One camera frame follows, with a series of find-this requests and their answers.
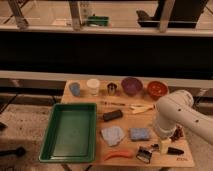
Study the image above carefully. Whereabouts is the blue sponge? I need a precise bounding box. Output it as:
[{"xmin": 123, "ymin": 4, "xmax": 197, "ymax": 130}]
[{"xmin": 130, "ymin": 128, "xmax": 150, "ymax": 141}]

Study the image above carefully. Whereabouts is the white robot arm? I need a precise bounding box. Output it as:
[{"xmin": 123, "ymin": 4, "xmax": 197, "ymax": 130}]
[{"xmin": 152, "ymin": 90, "xmax": 213, "ymax": 154}]

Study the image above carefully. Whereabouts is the red bowl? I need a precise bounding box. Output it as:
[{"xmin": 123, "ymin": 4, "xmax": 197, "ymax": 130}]
[{"xmin": 147, "ymin": 81, "xmax": 169, "ymax": 100}]

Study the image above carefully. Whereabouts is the purple bowl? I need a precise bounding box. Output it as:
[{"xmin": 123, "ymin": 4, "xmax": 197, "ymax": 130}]
[{"xmin": 121, "ymin": 77, "xmax": 143, "ymax": 96}]

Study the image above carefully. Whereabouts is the bunch of red grapes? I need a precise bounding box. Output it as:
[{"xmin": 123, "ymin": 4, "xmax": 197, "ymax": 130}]
[{"xmin": 171, "ymin": 126, "xmax": 183, "ymax": 141}]

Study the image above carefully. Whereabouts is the metal binder clip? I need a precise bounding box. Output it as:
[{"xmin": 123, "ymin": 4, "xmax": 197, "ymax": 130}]
[{"xmin": 136, "ymin": 146, "xmax": 152, "ymax": 164}]

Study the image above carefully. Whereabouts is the orange chili pepper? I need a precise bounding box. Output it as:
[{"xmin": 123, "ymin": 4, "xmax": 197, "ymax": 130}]
[{"xmin": 104, "ymin": 150, "xmax": 133, "ymax": 161}]

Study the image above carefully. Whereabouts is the blue folded cloth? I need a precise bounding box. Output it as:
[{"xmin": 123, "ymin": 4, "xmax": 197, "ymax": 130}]
[{"xmin": 101, "ymin": 126, "xmax": 125, "ymax": 147}]

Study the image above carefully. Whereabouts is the black rectangular block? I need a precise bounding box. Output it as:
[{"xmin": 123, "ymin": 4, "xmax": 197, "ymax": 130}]
[{"xmin": 103, "ymin": 110, "xmax": 123, "ymax": 122}]

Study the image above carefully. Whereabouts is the thin brown stick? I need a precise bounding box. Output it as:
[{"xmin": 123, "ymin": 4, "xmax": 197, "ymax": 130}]
[{"xmin": 100, "ymin": 101, "xmax": 125, "ymax": 106}]

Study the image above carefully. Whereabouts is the small metal cup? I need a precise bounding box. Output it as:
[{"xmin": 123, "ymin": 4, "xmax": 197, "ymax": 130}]
[{"xmin": 107, "ymin": 83, "xmax": 117, "ymax": 96}]

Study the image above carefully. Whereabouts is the white cup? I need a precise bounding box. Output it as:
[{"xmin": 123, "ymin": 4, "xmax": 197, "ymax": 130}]
[{"xmin": 86, "ymin": 79, "xmax": 100, "ymax": 96}]

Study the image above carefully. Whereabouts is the green plastic tray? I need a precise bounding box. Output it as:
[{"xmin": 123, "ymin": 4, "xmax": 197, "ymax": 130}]
[{"xmin": 39, "ymin": 103, "xmax": 97, "ymax": 163}]

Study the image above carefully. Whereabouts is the blue cup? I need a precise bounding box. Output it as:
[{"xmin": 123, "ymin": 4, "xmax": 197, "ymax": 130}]
[{"xmin": 69, "ymin": 82, "xmax": 80, "ymax": 97}]

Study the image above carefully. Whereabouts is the green box on shelf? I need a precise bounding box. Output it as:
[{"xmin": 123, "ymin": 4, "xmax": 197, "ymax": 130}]
[{"xmin": 87, "ymin": 16, "xmax": 109, "ymax": 26}]

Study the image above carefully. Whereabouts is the black handled peeler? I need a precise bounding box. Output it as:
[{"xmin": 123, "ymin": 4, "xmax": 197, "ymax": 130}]
[{"xmin": 150, "ymin": 143, "xmax": 185, "ymax": 156}]

